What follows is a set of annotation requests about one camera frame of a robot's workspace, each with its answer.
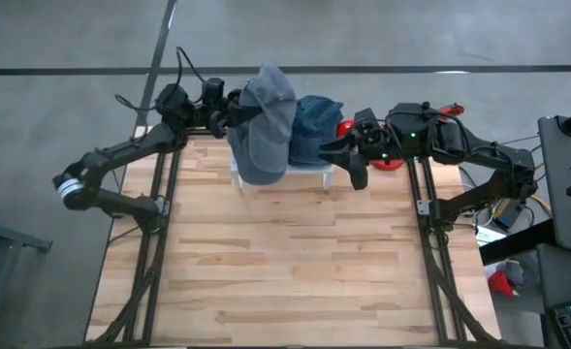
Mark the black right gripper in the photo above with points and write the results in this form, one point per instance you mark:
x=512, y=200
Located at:
x=358, y=174

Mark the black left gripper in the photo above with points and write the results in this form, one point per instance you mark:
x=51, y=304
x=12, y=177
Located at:
x=217, y=116

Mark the dark navy cap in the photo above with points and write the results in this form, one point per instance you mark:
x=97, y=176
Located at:
x=314, y=128

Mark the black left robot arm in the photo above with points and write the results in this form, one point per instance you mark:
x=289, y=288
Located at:
x=130, y=145

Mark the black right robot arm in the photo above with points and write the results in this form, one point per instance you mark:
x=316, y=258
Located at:
x=484, y=150

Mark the red desk lamp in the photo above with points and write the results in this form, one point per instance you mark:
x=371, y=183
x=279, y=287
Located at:
x=345, y=128

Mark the white perforated shelf rack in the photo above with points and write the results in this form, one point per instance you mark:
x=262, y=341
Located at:
x=314, y=169

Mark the white paper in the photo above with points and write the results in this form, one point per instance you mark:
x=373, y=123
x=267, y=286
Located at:
x=488, y=236

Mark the black power adapter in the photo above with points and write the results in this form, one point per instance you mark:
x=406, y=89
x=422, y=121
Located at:
x=508, y=218

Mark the black bar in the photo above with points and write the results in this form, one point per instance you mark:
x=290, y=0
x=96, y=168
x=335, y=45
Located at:
x=513, y=244

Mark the red cloth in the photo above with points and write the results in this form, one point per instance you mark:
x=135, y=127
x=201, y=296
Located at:
x=500, y=283

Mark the grey object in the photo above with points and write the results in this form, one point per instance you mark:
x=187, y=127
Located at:
x=515, y=274

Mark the grey cart top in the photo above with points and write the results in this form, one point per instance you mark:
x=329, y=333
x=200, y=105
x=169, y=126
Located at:
x=566, y=160

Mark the dark grey metal stand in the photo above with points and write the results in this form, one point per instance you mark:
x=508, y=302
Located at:
x=13, y=237

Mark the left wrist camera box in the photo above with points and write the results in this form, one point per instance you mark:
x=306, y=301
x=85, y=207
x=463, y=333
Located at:
x=213, y=89

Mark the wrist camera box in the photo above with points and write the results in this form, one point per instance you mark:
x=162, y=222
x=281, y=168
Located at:
x=367, y=121
x=213, y=89

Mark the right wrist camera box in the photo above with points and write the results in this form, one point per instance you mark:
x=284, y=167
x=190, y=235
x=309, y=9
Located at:
x=367, y=121

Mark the silver frame bracket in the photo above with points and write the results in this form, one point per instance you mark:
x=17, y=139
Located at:
x=423, y=207

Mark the black aluminium frame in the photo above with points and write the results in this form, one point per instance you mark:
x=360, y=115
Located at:
x=428, y=262
x=143, y=262

